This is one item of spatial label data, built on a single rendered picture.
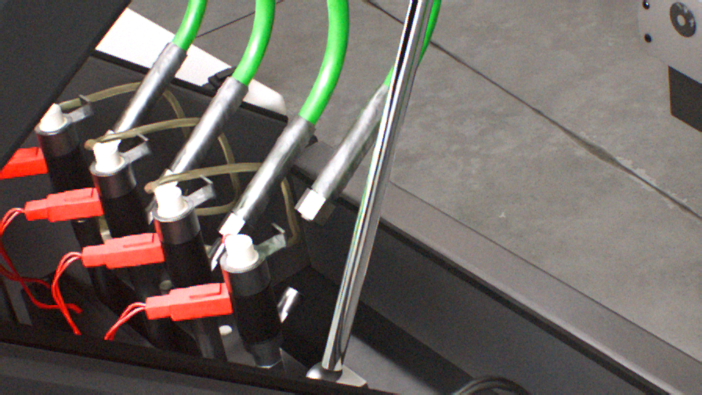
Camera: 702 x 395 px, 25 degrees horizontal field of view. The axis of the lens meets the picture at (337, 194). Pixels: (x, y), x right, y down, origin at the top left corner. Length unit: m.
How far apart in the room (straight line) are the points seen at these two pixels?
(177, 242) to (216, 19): 2.66
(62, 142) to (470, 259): 0.33
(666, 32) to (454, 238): 0.35
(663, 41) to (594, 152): 1.51
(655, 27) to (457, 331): 0.39
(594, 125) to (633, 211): 0.29
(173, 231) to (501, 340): 0.32
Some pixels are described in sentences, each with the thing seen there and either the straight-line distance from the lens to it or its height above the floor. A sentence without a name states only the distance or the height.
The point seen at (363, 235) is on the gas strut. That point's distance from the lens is 0.56.
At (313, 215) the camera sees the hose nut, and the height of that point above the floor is 1.14.
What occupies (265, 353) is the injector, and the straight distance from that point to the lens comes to 1.00.
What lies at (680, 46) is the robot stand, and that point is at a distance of 1.49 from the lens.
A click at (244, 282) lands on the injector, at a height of 1.12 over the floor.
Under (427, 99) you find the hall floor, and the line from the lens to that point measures 3.23.
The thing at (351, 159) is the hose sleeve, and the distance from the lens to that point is 0.98.
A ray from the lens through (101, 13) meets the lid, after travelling 0.40.
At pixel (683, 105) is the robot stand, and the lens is 1.59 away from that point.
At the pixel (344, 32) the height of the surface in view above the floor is 1.19.
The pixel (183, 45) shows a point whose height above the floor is 1.14.
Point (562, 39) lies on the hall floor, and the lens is 3.37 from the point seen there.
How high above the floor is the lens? 1.70
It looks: 35 degrees down
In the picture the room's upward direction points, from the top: 11 degrees counter-clockwise
